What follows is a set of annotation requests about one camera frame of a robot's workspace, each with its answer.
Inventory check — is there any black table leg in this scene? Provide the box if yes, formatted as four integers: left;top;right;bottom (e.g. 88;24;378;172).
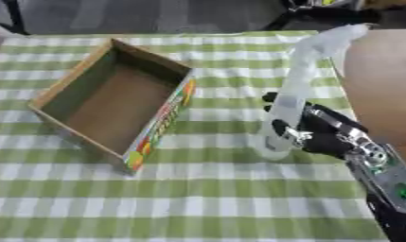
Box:
0;0;32;36

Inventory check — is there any clear plastic bottle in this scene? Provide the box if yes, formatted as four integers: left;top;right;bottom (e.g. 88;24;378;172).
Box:
254;24;372;161

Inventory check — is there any open printed cardboard box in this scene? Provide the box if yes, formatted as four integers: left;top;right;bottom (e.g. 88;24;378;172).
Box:
26;38;198;174

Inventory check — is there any black chair base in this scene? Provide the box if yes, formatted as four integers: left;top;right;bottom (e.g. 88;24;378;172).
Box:
262;0;406;31

